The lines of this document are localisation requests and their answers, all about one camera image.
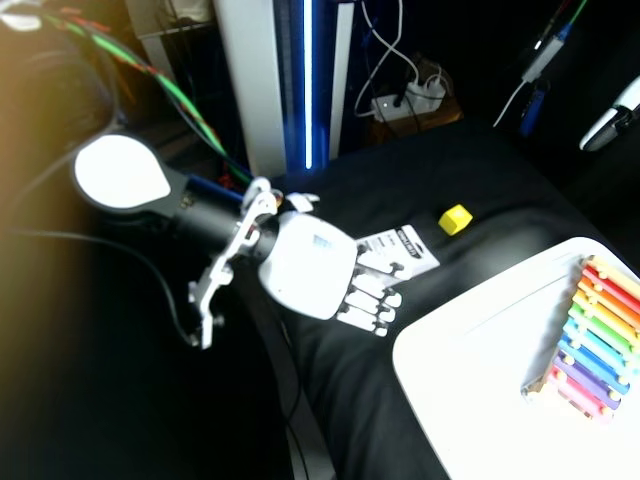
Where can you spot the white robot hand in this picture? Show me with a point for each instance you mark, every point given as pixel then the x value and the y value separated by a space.
pixel 607 122
pixel 305 265

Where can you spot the rainbow wooden hand piano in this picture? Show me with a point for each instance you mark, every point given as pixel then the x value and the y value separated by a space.
pixel 590 345

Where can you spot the white tray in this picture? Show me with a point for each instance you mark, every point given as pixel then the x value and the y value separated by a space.
pixel 475 400

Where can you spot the black table cloth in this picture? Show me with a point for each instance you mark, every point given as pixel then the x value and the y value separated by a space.
pixel 400 175

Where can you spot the yellow cube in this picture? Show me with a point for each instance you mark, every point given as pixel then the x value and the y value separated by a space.
pixel 455 220

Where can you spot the white power strip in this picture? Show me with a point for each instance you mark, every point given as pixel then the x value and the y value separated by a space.
pixel 395 107

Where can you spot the white column with blue light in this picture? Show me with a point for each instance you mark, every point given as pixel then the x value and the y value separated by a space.
pixel 250 75

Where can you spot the grey metal rack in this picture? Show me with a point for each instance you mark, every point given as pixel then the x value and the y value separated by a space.
pixel 165 50

